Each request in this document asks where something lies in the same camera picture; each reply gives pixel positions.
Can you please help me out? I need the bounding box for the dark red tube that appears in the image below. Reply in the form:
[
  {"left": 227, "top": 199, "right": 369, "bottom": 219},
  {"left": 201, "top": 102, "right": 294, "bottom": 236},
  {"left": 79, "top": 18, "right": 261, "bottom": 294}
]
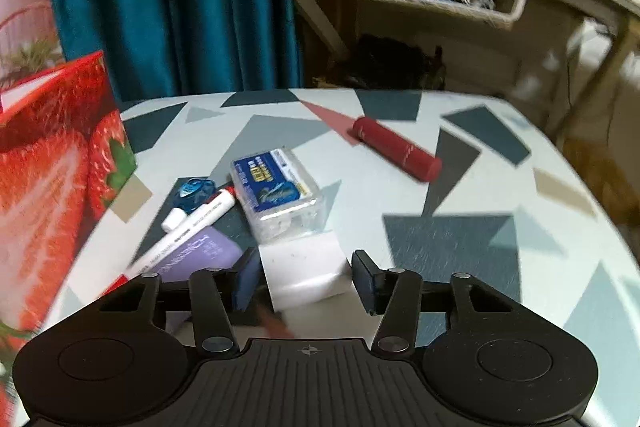
[{"left": 350, "top": 117, "right": 443, "bottom": 182}]

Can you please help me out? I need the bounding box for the purple card packet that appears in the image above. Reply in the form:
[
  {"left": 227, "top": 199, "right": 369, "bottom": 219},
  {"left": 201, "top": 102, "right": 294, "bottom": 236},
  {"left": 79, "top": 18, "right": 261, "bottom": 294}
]
[{"left": 150, "top": 226, "right": 246, "bottom": 283}]

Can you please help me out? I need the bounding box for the small blue tape dispenser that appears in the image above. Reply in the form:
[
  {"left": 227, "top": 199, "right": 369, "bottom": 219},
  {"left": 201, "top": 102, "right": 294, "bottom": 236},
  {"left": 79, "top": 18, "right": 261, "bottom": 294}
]
[{"left": 161, "top": 177, "right": 217, "bottom": 230}]

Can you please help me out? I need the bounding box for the clear plastic box blue label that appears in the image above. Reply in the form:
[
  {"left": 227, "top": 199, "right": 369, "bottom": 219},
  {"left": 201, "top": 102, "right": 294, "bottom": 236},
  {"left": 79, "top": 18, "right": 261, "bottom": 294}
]
[{"left": 230, "top": 147, "right": 323, "bottom": 243}]

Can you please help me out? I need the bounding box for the black trash bag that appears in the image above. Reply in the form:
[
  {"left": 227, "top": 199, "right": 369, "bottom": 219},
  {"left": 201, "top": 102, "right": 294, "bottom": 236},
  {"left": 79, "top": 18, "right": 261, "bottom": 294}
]
[{"left": 345, "top": 34, "right": 446, "bottom": 90}]

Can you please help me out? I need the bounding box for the red cardboard box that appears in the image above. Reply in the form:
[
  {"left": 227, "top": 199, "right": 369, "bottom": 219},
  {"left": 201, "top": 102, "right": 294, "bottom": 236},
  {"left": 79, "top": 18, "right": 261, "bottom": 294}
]
[{"left": 0, "top": 51, "right": 138, "bottom": 388}]

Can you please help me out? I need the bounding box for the vanity desk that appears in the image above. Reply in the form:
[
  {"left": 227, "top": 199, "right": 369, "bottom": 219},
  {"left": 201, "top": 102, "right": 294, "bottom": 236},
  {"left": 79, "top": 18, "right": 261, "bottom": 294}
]
[{"left": 289, "top": 0, "right": 640, "bottom": 142}]

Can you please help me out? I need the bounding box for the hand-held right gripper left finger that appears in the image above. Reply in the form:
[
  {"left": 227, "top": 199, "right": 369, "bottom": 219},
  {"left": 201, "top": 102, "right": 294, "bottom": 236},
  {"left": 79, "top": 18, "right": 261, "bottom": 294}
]
[{"left": 97, "top": 247, "right": 263, "bottom": 355}]

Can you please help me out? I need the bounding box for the yellow bag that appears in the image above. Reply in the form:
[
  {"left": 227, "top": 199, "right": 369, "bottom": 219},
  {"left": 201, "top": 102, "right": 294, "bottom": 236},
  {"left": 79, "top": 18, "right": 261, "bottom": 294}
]
[{"left": 560, "top": 134, "right": 640, "bottom": 228}]

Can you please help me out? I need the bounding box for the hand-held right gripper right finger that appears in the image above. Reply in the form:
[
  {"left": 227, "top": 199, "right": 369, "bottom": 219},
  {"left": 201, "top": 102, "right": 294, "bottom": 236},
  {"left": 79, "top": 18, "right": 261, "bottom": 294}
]
[{"left": 351, "top": 249, "right": 521, "bottom": 355}]

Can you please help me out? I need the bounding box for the red and white marker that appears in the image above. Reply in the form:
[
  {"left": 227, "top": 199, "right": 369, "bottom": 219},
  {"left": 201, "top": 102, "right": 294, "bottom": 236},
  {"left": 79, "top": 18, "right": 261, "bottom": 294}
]
[{"left": 102, "top": 187, "right": 237, "bottom": 295}]

